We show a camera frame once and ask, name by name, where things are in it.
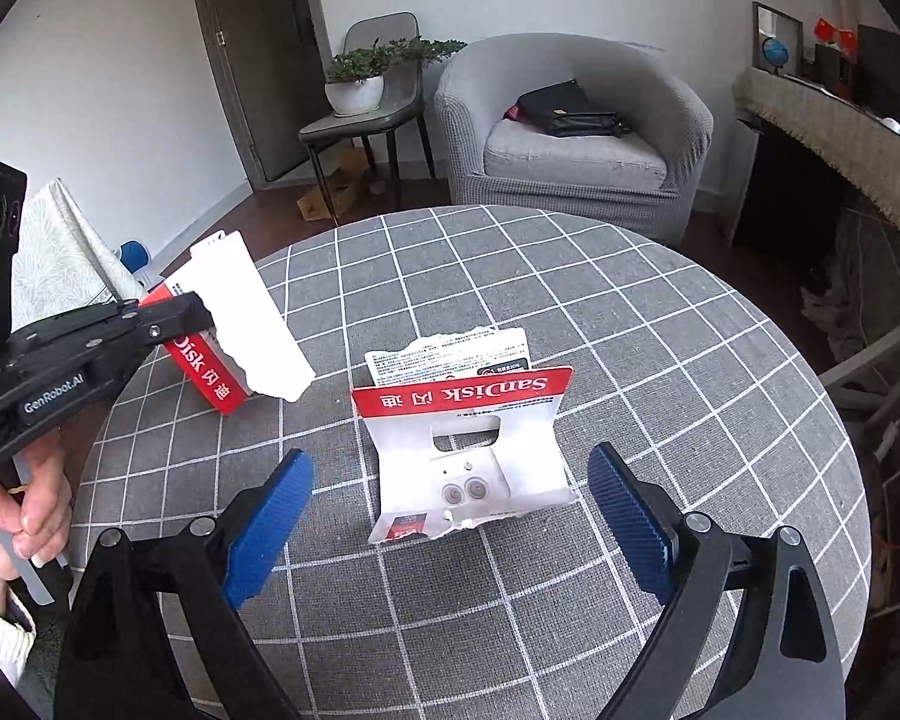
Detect wide red white packaging card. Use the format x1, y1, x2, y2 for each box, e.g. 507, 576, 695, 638
351, 325, 582, 547

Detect tall red white packaging card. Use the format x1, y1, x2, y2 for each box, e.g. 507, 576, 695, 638
139, 229, 317, 417

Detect grey door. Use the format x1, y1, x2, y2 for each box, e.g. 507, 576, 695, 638
186, 0, 346, 192

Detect picture frame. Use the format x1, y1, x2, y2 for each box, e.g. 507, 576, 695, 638
751, 1, 805, 77

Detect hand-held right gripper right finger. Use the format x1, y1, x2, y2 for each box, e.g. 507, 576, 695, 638
586, 442, 848, 720

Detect small red flags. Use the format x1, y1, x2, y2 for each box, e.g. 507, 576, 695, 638
814, 17, 860, 46

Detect grey armchair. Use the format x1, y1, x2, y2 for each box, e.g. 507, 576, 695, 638
433, 34, 715, 245

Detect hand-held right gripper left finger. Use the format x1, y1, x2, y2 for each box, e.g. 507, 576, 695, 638
52, 448, 314, 720

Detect potted green plant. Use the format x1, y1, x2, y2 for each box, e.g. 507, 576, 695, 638
322, 37, 467, 117

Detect desk with beige cloth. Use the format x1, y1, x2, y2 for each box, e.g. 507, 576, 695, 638
733, 67, 900, 271

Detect leaf patterned table cloth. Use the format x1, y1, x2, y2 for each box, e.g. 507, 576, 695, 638
11, 178, 147, 338

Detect cardboard box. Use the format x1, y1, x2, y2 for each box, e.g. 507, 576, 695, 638
298, 165, 372, 222

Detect black monitor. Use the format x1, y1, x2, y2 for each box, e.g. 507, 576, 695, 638
857, 25, 900, 117

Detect brown wooden box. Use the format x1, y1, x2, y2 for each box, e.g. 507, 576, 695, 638
815, 43, 856, 97

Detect black handbag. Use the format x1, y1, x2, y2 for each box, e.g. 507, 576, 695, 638
516, 79, 635, 140

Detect grey dining chair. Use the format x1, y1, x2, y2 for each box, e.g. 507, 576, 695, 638
298, 13, 436, 230

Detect grey checked tablecloth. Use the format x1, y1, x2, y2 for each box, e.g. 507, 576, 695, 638
71, 204, 873, 720

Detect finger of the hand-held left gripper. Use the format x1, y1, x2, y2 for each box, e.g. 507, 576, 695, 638
136, 291, 218, 352

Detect person's left hand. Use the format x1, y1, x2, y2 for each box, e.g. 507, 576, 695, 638
0, 431, 72, 582

